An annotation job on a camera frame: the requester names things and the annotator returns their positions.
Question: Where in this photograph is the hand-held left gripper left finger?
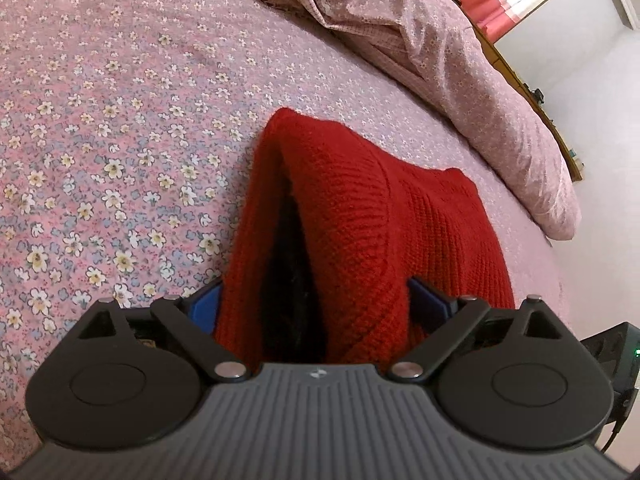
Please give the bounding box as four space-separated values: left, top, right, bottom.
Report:
75 280 250 383

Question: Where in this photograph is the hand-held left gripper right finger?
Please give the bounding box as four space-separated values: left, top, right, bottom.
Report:
388 275 568 383

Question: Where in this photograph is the red knit cardigan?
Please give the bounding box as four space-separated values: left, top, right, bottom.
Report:
215 106 517 366

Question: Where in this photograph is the pink floral bed sheet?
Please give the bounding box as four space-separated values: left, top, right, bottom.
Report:
0 0 586 441

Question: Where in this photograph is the pink floral duvet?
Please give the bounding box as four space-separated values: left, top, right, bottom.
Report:
180 0 583 241

